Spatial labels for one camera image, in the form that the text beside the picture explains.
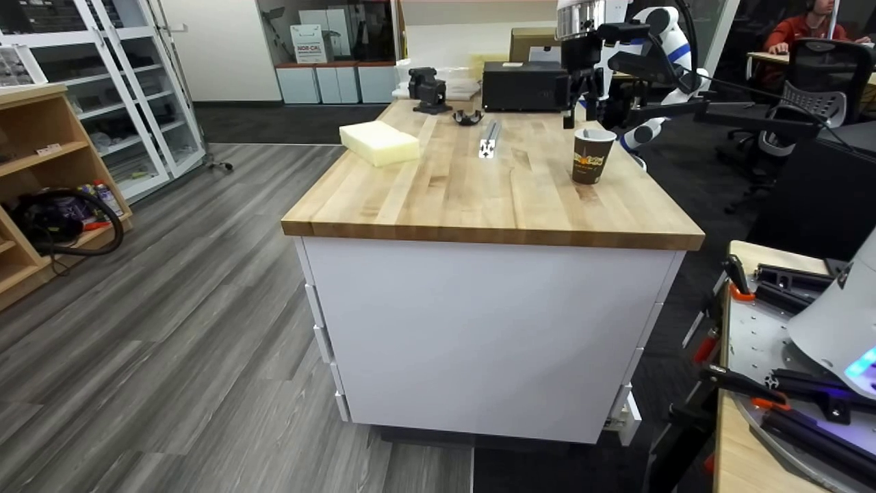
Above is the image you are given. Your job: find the black bar clamp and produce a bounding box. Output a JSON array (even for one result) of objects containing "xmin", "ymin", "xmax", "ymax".
[
  {"xmin": 749, "ymin": 399, "xmax": 876, "ymax": 488},
  {"xmin": 705, "ymin": 360, "xmax": 876, "ymax": 426}
]

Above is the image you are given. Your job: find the pale blue storage box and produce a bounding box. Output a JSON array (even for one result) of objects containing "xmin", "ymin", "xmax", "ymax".
[
  {"xmin": 356, "ymin": 60, "xmax": 400, "ymax": 103},
  {"xmin": 274, "ymin": 63, "xmax": 323, "ymax": 107},
  {"xmin": 314, "ymin": 63, "xmax": 360, "ymax": 107}
]

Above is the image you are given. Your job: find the orange black clamp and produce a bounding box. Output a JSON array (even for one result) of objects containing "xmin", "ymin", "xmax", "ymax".
[{"xmin": 721, "ymin": 254, "xmax": 761, "ymax": 307}]

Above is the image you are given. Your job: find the black mesh office chair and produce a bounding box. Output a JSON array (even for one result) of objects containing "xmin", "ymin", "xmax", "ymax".
[{"xmin": 753, "ymin": 36, "xmax": 876, "ymax": 165}]

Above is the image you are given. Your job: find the white paper cup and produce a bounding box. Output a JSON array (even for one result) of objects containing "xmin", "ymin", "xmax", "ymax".
[{"xmin": 570, "ymin": 121, "xmax": 617, "ymax": 186}]

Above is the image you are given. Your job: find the white framed picture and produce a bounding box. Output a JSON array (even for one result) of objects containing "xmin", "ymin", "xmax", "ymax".
[{"xmin": 286, "ymin": 22, "xmax": 330, "ymax": 66}]

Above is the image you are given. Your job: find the white plastic bracket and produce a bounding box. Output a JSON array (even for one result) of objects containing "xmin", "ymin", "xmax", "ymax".
[{"xmin": 601, "ymin": 381, "xmax": 646, "ymax": 448}]

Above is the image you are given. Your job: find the white table cabinet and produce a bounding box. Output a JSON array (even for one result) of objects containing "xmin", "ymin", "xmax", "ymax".
[{"xmin": 294, "ymin": 232, "xmax": 690, "ymax": 448}]

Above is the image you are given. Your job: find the aluminium extrusion bar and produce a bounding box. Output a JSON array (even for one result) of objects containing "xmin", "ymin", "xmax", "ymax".
[{"xmin": 476, "ymin": 118, "xmax": 502, "ymax": 160}]

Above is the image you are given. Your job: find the black electronics box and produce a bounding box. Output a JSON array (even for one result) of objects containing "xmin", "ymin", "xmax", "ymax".
[{"xmin": 479, "ymin": 63, "xmax": 570, "ymax": 115}]

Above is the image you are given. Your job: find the yellow foam block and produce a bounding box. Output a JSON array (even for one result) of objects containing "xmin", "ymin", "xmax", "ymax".
[{"xmin": 335, "ymin": 118, "xmax": 424, "ymax": 170}]

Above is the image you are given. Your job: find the wooden shelving workbench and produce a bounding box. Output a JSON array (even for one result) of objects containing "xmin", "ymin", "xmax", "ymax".
[{"xmin": 0, "ymin": 81, "xmax": 134, "ymax": 312}]

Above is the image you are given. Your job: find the black bench vise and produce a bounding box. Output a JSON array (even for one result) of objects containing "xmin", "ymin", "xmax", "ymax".
[{"xmin": 404, "ymin": 66, "xmax": 450, "ymax": 118}]

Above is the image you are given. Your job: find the black metal table bracket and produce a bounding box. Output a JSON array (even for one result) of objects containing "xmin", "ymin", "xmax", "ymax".
[{"xmin": 668, "ymin": 92, "xmax": 825, "ymax": 133}]

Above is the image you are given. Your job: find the white sheet cover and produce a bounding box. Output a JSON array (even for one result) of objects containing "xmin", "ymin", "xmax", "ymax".
[{"xmin": 786, "ymin": 228, "xmax": 876, "ymax": 377}]

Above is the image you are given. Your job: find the black bag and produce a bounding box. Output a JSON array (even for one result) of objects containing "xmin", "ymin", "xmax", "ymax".
[{"xmin": 8, "ymin": 186, "xmax": 127, "ymax": 256}]

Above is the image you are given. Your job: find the grey perforated workbench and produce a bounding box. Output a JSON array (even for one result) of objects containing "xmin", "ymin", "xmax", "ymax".
[{"xmin": 708, "ymin": 237, "xmax": 876, "ymax": 493}]

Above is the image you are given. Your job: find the person in red shirt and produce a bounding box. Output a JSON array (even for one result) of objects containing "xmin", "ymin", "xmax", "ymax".
[{"xmin": 762, "ymin": 0, "xmax": 857, "ymax": 55}]

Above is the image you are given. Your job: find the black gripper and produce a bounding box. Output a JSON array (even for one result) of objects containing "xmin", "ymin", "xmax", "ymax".
[{"xmin": 586, "ymin": 51, "xmax": 646, "ymax": 132}]

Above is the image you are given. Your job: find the white glass door cabinet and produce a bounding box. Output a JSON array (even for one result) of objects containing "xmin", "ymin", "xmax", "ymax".
[{"xmin": 0, "ymin": 0, "xmax": 207, "ymax": 203}]

